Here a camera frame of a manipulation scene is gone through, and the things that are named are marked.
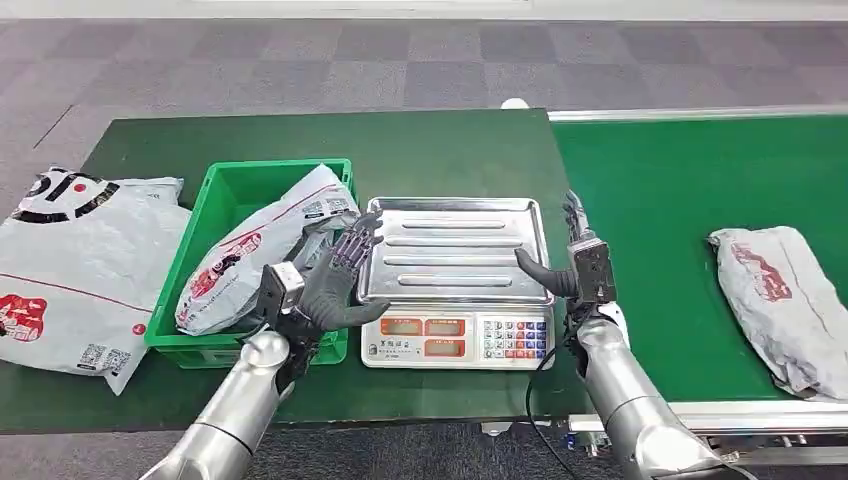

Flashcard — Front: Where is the black cable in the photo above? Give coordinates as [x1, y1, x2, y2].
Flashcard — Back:
[524, 317, 578, 480]

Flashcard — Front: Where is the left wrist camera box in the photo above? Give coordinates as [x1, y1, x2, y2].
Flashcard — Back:
[254, 261, 306, 326]

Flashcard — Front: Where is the white scale with steel tray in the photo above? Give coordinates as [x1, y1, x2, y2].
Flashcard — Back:
[356, 195, 556, 371]

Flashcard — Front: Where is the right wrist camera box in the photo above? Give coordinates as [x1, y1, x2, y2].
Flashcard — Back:
[568, 237, 619, 306]

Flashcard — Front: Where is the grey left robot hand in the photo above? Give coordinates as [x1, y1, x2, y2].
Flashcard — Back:
[299, 210, 393, 334]

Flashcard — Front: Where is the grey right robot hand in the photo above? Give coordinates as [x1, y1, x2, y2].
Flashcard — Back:
[513, 190, 596, 299]

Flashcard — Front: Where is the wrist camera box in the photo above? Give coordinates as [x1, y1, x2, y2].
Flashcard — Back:
[568, 237, 619, 306]
[254, 261, 306, 326]

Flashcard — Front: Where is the white parcel bag red print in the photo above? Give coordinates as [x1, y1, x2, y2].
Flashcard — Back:
[174, 164, 362, 337]

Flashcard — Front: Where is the green plastic crate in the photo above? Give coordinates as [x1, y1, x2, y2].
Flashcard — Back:
[144, 157, 359, 370]

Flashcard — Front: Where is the green belt conveyor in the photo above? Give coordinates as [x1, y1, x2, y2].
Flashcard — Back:
[548, 103, 848, 468]

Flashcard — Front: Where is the large white black-ring parcel bag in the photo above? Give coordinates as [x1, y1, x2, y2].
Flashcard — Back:
[0, 166, 193, 397]

